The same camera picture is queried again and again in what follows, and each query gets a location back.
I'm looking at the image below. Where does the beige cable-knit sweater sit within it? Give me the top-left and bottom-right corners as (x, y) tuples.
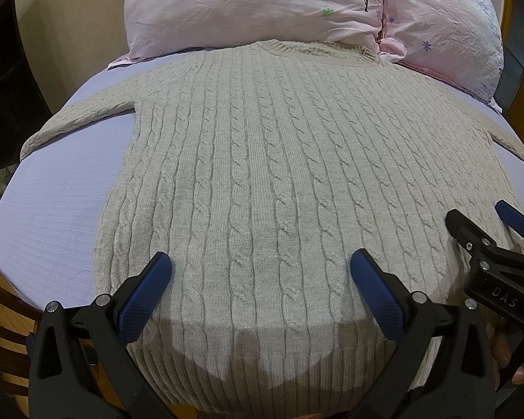
(21, 41), (524, 418)

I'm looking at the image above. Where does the person's right hand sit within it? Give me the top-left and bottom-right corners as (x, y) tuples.
(491, 332), (524, 388)

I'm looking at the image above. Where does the wooden headboard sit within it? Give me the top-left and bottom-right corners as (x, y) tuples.
(445, 0), (524, 147)

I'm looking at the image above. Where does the lavender bed sheet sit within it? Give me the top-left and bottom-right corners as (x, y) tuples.
(0, 41), (524, 328)

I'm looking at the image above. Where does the pink floral pillow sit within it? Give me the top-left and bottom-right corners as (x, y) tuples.
(119, 0), (504, 103)

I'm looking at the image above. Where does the wooden bed frame side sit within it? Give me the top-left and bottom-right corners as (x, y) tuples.
(0, 250), (45, 417)

